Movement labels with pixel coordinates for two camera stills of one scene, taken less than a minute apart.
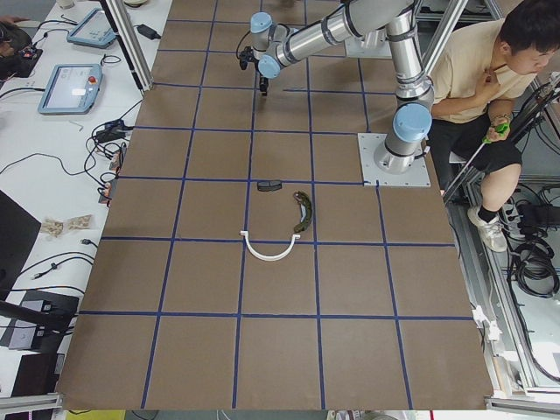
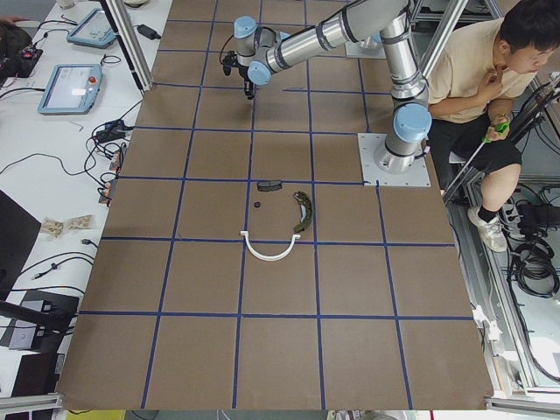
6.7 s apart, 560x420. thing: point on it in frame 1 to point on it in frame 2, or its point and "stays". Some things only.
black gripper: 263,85 to 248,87
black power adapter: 114,129 stays
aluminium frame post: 122,27 stays
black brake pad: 269,185 stays
